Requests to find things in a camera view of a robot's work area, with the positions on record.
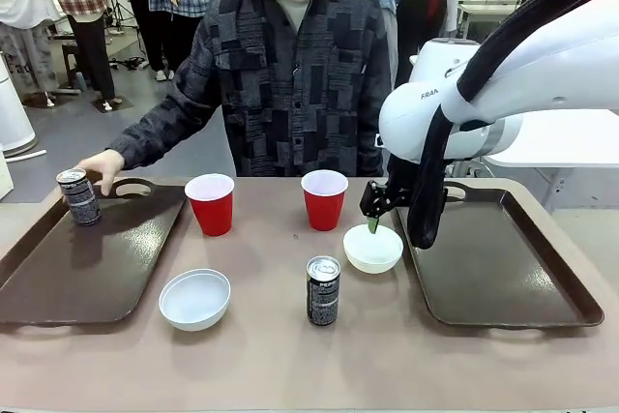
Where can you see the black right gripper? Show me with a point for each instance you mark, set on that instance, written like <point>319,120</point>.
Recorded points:
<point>399,176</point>

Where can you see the white bowl with thick rim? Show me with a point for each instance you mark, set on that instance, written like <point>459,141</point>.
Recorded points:
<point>374,253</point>

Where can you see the black Pepsi can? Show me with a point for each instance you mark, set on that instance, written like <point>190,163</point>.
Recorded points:
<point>323,294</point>
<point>79,200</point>

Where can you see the person's right forearm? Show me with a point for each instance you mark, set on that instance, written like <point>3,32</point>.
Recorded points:
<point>164,123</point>

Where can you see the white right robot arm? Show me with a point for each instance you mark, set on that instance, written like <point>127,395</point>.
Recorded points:
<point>532,69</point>

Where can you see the person's right hand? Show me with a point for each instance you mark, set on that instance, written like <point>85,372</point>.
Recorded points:
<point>104,168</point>

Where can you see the red plastic cup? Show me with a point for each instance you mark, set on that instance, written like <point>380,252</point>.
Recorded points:
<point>324,200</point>
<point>211,202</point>

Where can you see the brown plastic tray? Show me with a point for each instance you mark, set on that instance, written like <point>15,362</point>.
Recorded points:
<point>493,258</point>
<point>77,258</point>

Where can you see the person in dark patchwork shirt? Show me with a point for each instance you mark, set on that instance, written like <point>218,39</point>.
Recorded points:
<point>295,84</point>

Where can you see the white side table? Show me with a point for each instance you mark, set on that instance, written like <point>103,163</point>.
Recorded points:
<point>551,161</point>

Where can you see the white bowl with thin rim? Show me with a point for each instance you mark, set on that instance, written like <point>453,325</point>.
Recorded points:
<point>193,299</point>

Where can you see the white background table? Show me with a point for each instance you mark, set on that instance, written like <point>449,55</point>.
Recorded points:
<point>486,9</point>

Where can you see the black stool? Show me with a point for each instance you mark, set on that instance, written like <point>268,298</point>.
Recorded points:
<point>75,62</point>

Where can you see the white tube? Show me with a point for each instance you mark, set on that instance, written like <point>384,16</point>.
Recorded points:
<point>26,154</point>

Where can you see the person in red plaid shirt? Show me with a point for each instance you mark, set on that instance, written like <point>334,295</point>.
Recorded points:
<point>79,7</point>

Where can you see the white box corner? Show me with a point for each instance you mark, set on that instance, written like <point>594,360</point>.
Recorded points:
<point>5,176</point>

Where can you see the white round appliance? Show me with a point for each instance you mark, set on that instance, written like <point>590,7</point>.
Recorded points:
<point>14,108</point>

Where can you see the person in white top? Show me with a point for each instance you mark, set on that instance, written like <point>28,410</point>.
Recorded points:
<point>24,21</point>

